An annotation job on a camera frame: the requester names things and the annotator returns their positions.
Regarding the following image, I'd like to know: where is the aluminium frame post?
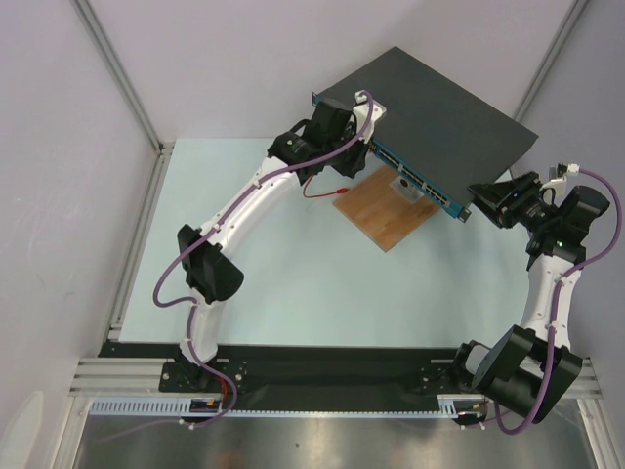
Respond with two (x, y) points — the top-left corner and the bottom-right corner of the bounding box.
(512, 0), (591, 122)
(69, 0), (174, 154)

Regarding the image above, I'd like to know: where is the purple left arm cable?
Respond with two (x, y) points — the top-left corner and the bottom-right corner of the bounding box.
(153, 90), (375, 431)

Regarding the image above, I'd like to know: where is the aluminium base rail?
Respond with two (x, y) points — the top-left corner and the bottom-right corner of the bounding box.
(67, 356), (170, 398)

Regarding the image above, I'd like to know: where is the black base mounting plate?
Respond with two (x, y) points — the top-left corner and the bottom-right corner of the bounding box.
(100, 342), (472, 409)

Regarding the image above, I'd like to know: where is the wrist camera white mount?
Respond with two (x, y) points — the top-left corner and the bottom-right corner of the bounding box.
(541, 163), (580, 196)
(353, 90), (387, 143)

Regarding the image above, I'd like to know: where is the right aluminium frame post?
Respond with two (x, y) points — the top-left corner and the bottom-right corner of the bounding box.
(512, 0), (591, 122)

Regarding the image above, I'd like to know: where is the blue black network switch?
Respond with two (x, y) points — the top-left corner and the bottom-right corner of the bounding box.
(312, 47), (537, 222)

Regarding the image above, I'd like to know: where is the red ethernet cable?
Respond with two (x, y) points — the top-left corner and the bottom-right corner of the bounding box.
(302, 173), (353, 199)

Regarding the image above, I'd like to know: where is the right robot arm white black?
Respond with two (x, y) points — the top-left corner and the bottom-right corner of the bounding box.
(449, 163), (623, 435)

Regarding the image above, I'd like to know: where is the white slotted cable duct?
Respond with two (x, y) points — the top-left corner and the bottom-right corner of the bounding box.
(89, 394), (487, 419)

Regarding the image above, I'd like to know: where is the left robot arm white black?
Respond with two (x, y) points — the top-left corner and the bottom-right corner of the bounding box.
(178, 92), (386, 391)

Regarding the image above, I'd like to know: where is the wooden base board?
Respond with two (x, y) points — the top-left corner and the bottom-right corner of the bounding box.
(333, 166), (439, 252)

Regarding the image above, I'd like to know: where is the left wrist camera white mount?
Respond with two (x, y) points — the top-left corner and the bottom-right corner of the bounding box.
(353, 90), (387, 143)

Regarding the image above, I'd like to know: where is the left aluminium frame post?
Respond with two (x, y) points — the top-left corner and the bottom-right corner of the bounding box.
(69, 0), (174, 154)

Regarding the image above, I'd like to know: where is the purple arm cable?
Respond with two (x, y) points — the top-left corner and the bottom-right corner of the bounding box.
(495, 166), (622, 436)
(153, 90), (375, 431)

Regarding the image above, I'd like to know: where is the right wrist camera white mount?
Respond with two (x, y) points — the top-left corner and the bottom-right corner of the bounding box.
(541, 163), (580, 196)

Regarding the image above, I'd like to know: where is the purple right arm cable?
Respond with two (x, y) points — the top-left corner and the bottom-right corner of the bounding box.
(495, 166), (622, 436)

